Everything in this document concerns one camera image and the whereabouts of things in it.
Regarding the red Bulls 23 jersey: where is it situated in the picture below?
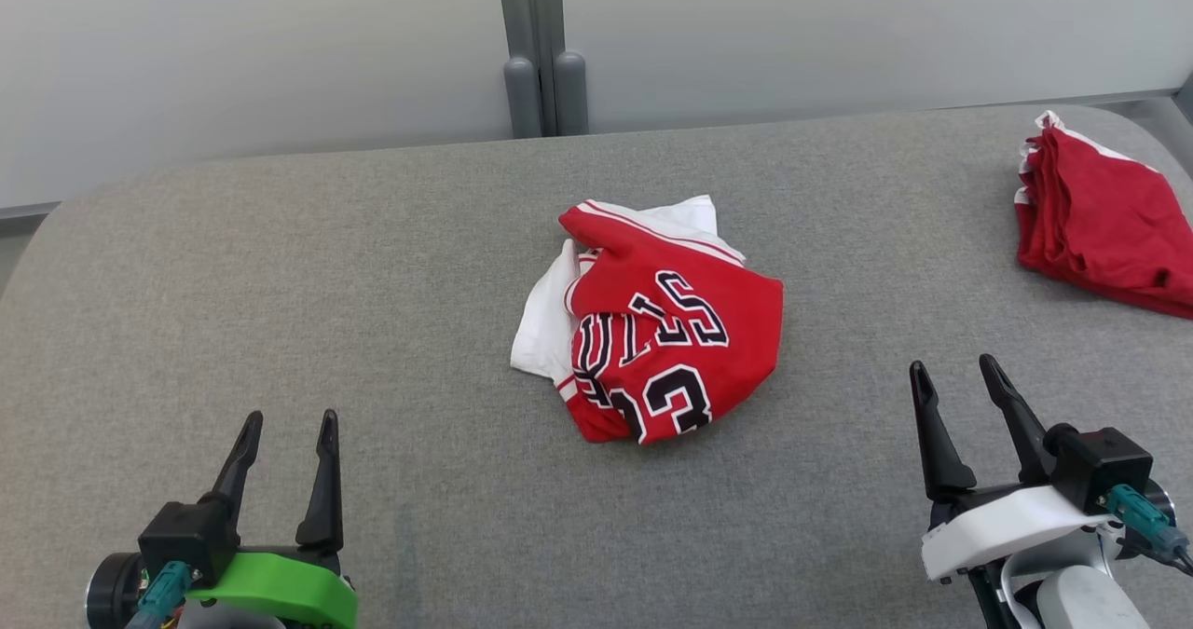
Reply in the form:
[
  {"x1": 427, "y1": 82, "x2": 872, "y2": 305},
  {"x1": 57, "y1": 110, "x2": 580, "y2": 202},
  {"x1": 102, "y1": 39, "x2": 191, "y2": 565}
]
[{"x1": 510, "y1": 195, "x2": 785, "y2": 446}]

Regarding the right black cable teal plug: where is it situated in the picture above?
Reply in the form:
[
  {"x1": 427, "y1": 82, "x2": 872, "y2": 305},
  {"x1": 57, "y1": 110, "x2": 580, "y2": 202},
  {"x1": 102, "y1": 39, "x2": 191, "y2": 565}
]
[{"x1": 1098, "y1": 485, "x2": 1193, "y2": 579}]

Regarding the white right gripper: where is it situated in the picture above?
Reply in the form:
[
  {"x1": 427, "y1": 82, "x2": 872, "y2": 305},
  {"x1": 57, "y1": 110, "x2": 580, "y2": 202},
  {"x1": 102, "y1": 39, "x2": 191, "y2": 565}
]
[{"x1": 909, "y1": 354, "x2": 1117, "y2": 581}]

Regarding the plain red white-trimmed garment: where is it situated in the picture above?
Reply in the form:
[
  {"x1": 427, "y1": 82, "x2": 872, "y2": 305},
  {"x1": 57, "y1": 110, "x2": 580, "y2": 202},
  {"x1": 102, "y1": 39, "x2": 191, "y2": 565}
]
[{"x1": 1014, "y1": 111, "x2": 1193, "y2": 321}]

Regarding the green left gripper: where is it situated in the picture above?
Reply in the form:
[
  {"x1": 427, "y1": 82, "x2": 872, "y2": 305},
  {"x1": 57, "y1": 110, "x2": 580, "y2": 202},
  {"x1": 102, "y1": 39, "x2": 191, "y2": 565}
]
[{"x1": 84, "y1": 409, "x2": 360, "y2": 629}]

